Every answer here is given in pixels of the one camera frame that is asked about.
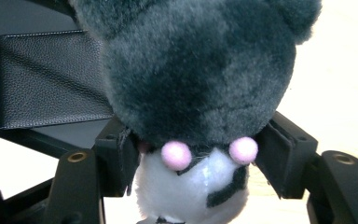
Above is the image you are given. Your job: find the black leather wallet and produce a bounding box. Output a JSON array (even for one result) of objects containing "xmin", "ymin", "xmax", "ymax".
[{"xmin": 0, "ymin": 29, "xmax": 115, "ymax": 131}]

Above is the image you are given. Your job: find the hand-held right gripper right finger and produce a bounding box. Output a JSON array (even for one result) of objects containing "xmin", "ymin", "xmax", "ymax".
[{"xmin": 254, "ymin": 110, "xmax": 320, "ymax": 201}]

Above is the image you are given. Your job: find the black and white plush toy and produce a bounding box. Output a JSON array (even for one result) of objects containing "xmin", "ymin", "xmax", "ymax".
[{"xmin": 68, "ymin": 0, "xmax": 324, "ymax": 224}]

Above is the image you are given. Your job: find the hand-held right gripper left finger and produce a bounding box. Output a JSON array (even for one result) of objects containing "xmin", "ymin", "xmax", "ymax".
[{"xmin": 92, "ymin": 115, "xmax": 142, "ymax": 199}]

